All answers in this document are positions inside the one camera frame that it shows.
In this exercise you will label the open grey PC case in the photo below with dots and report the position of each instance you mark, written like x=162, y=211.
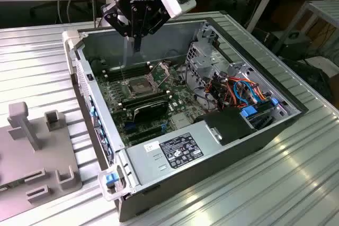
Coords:
x=172, y=38

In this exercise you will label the black RAM slot bank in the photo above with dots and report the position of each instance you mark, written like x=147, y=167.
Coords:
x=127, y=71
x=148, y=100

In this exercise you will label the black expansion slots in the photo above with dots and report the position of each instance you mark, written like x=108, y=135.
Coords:
x=143, y=133

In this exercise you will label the black bag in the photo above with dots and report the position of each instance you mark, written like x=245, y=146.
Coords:
x=310, y=77

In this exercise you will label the green motherboard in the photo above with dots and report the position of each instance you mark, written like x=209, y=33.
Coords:
x=182, y=104

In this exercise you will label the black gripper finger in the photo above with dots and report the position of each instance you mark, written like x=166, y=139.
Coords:
x=156, y=19
x=116, y=17

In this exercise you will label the metal drive cage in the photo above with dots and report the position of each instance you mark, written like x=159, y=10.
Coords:
x=204, y=63

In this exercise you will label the grey parts rack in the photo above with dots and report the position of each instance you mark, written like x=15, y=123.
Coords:
x=39, y=157

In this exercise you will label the blue disk carrier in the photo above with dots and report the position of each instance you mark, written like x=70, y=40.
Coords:
x=249, y=111

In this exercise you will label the green circuit board strip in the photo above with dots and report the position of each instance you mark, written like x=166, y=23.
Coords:
x=13, y=185

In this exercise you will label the grey power supply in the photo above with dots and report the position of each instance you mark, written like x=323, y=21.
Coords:
x=148, y=162

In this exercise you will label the metal slat shelf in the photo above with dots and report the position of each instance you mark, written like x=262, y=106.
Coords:
x=325, y=11

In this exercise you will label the blue case latch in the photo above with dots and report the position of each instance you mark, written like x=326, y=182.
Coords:
x=111, y=179

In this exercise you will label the black plastic drive shroud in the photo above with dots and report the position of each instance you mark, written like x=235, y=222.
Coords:
x=227, y=125

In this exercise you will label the thin locking lever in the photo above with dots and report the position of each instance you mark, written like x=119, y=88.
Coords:
x=123, y=72

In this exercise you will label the CPU socket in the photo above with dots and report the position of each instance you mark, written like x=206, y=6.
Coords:
x=139, y=87

